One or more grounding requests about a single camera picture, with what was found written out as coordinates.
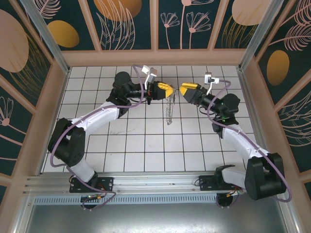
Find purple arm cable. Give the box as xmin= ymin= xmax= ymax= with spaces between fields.
xmin=207 ymin=79 xmax=292 ymax=203
xmin=50 ymin=64 xmax=144 ymax=210

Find dark panel orange oval feather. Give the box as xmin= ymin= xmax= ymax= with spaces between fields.
xmin=257 ymin=0 xmax=311 ymax=105

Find dark panel single flower outline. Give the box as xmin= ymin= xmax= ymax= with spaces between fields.
xmin=0 ymin=75 xmax=35 ymax=177

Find metal keyring chain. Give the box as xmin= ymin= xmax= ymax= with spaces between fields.
xmin=166 ymin=84 xmax=177 ymax=127

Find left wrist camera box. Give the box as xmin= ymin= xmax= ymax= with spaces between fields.
xmin=141 ymin=65 xmax=158 ymax=90

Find dark panel pink circle gold leaves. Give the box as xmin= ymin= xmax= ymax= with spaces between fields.
xmin=213 ymin=0 xmax=268 ymax=50

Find aluminium side rail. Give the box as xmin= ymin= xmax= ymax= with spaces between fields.
xmin=237 ymin=67 xmax=273 ymax=156

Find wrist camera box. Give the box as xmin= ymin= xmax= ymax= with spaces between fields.
xmin=141 ymin=65 xmax=158 ymax=90
xmin=204 ymin=71 xmax=221 ymax=95

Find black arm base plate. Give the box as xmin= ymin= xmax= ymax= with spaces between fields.
xmin=198 ymin=174 xmax=241 ymax=194
xmin=69 ymin=176 xmax=115 ymax=194

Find dark panel with pink flowers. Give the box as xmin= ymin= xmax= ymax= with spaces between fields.
xmin=157 ymin=0 xmax=219 ymax=50

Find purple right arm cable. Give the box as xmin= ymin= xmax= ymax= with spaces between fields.
xmin=207 ymin=79 xmax=292 ymax=203

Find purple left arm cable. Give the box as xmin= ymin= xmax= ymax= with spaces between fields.
xmin=50 ymin=64 xmax=144 ymax=210

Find aluminium corner post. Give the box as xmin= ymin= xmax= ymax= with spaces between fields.
xmin=20 ymin=0 xmax=71 ymax=74
xmin=237 ymin=0 xmax=291 ymax=72

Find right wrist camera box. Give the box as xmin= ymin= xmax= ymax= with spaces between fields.
xmin=204 ymin=71 xmax=221 ymax=95

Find dark panel large pink disc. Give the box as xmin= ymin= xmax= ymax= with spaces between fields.
xmin=0 ymin=0 xmax=53 ymax=114

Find grey metal sheet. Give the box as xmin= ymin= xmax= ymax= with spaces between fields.
xmin=14 ymin=194 xmax=299 ymax=233

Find dark panel with yellow oval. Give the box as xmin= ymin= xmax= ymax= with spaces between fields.
xmin=34 ymin=0 xmax=97 ymax=51

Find grey slotted cable duct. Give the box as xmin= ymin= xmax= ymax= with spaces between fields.
xmin=33 ymin=196 xmax=219 ymax=205

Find dark panel with leaf outlines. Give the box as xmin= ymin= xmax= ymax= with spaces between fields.
xmin=276 ymin=96 xmax=311 ymax=173

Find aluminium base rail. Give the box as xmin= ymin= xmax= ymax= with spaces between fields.
xmin=23 ymin=171 xmax=290 ymax=194

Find dark panel orange circle leaves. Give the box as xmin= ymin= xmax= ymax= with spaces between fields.
xmin=87 ymin=0 xmax=153 ymax=51

